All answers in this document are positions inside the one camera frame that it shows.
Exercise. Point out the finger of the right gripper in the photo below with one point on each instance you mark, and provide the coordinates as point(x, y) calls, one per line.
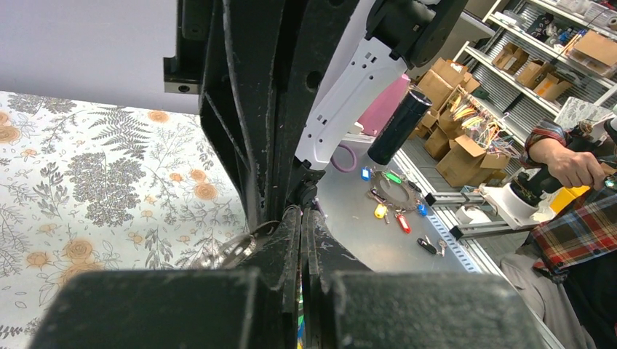
point(307, 39)
point(239, 92)

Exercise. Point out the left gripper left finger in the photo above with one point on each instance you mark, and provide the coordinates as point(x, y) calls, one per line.
point(250, 303)

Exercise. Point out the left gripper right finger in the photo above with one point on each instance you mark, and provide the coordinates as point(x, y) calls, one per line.
point(347, 305)

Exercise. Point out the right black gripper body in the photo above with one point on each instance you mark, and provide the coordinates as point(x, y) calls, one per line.
point(183, 71)

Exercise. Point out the keyring with coloured key tags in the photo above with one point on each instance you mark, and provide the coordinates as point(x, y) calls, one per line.
point(234, 251)

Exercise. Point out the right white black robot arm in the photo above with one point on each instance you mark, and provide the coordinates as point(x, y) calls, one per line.
point(382, 40)

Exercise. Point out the spare keyring with tags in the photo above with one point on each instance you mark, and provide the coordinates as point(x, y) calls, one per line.
point(396, 196)

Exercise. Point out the spare key with black fob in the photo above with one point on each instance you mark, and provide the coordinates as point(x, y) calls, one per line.
point(433, 249)

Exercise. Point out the pink bottle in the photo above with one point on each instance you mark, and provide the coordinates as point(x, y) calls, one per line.
point(374, 119)

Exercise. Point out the black cylindrical bottle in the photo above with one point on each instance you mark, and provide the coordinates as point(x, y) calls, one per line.
point(401, 124)

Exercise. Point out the floral patterned table mat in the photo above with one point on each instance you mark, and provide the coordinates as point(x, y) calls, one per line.
point(88, 186)

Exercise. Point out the cardboard boxes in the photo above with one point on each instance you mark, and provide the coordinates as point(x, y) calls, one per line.
point(458, 133)

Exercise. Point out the white round device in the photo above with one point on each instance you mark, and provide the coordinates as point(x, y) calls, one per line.
point(523, 202)

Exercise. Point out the metal storage shelf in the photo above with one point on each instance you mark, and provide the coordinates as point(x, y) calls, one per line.
point(526, 69)

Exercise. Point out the person in plaid shirt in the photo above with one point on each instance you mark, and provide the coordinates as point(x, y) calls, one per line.
point(566, 269)

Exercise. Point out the aluminium frame profiles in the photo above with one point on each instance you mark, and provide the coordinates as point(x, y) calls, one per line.
point(477, 217)

